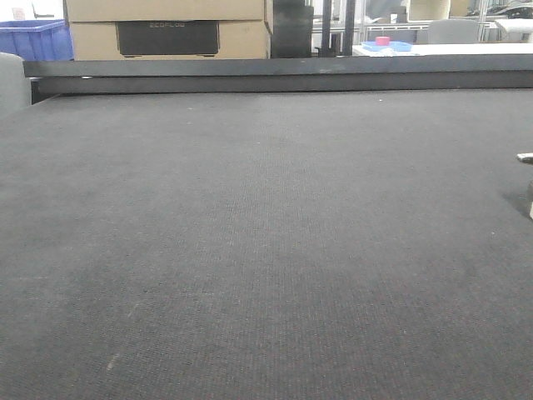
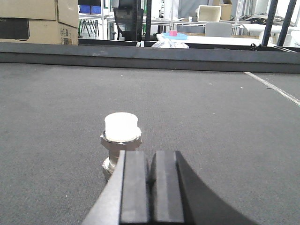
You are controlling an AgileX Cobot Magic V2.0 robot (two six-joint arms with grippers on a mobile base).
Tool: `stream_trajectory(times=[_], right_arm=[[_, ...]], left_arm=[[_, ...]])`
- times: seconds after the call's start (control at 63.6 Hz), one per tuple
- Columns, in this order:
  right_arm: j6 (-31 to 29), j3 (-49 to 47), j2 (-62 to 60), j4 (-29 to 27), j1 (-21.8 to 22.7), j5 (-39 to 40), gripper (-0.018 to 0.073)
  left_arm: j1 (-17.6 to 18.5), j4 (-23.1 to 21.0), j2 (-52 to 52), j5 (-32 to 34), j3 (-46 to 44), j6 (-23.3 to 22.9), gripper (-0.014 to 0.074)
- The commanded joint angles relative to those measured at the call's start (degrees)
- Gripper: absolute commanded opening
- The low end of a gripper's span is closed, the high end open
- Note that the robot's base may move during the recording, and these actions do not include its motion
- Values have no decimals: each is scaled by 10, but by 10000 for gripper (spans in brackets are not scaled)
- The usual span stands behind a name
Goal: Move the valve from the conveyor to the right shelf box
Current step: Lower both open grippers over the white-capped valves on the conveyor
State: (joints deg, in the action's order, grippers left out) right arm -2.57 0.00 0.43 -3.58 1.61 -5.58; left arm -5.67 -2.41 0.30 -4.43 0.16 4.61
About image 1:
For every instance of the dark grey conveyor belt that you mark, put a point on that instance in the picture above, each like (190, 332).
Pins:
(252, 246)

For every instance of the lower cardboard box black print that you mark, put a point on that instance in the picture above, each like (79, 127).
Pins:
(166, 40)

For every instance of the upper cardboard box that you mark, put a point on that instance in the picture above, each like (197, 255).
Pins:
(106, 11)

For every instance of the grey conveyor end cover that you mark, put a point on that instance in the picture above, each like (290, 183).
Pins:
(15, 87)

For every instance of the black stacked bins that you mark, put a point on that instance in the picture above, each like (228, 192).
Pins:
(292, 29)

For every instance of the red tape roll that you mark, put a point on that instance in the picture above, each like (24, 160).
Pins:
(382, 41)

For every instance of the blue shallow tray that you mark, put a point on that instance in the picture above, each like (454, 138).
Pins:
(395, 46)

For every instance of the white background table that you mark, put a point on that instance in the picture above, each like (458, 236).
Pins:
(452, 49)

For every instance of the grey office chair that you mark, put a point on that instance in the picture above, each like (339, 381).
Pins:
(449, 31)

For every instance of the blue plastic crate background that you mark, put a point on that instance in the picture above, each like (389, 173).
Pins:
(37, 40)

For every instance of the black metal post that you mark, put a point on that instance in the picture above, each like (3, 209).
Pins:
(339, 41)

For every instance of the black conveyor side rail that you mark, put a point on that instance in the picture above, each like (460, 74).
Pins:
(283, 75)

